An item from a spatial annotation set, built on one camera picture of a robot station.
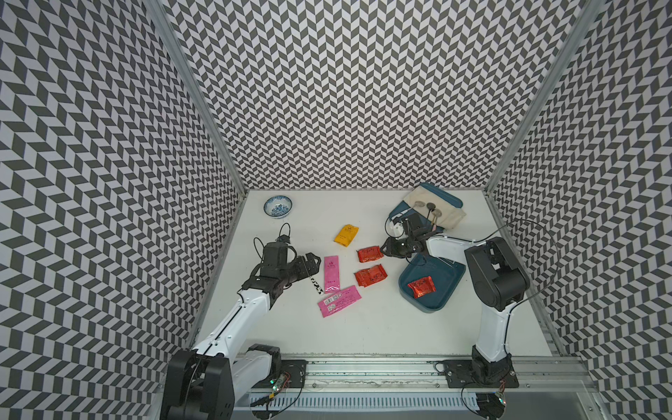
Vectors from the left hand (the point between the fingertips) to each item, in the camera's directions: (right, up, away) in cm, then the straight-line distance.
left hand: (310, 265), depth 85 cm
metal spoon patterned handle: (+2, -8, +4) cm, 9 cm away
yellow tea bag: (+12, +9, +16) cm, 22 cm away
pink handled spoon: (+49, +17, +23) cm, 57 cm away
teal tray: (+37, +20, +26) cm, 49 cm away
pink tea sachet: (+7, -5, +8) cm, 11 cm away
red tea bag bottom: (+20, -5, +6) cm, 22 cm away
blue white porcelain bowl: (-18, +20, +26) cm, 38 cm away
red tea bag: (+20, +2, +11) cm, 23 cm away
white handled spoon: (+43, +21, +27) cm, 54 cm away
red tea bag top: (+37, -8, +1) cm, 38 cm away
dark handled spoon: (+48, +20, +26) cm, 58 cm away
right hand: (+26, +2, +12) cm, 29 cm away
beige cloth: (+55, +17, +21) cm, 61 cm away
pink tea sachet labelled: (+10, -12, -1) cm, 15 cm away
